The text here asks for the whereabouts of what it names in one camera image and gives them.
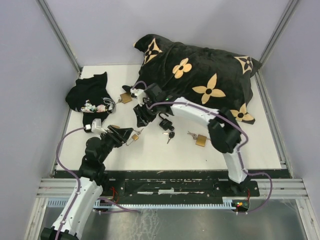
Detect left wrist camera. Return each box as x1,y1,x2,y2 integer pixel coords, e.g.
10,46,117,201
84,118,106,134

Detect purple cable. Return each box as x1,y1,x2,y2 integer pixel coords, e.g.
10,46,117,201
53,126,140,240
131,81,273,215

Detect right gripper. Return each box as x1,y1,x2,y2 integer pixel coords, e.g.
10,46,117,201
133,98,160,127

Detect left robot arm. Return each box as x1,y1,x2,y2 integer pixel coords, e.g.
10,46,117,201
40,125,134,240

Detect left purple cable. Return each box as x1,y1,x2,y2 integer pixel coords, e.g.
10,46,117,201
53,126,140,240

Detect black-headed keys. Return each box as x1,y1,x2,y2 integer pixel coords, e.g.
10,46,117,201
163,131,175,144

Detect large brass padlock long shackle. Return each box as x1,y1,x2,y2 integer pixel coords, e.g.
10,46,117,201
195,134,211,147

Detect silver keys of small padlock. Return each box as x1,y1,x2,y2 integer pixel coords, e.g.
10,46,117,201
134,128,144,135

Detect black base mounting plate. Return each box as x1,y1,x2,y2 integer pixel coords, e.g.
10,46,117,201
102,170,260,205

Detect brass padlock near pillow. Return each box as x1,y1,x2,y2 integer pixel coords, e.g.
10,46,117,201
117,92,132,104

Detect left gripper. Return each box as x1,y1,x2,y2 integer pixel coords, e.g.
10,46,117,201
98,124,134,162

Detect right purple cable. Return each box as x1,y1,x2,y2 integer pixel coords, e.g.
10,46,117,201
131,81,273,215

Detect small brass padlock long shackle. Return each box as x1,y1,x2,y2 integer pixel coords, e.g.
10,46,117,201
126,134,139,146

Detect slotted cable duct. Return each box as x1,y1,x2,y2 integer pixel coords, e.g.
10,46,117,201
47,196,251,209

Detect black padlock shackle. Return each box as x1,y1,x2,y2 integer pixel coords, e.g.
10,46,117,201
158,113,175,132

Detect black floral pillow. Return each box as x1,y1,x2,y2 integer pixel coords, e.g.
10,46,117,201
133,34,262,125

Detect black printed garment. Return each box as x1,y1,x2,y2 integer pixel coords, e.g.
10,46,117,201
65,72,116,127

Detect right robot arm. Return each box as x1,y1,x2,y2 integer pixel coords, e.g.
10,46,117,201
129,83,249,196

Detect silver keys of large padlock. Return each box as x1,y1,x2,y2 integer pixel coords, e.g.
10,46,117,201
187,131,198,140

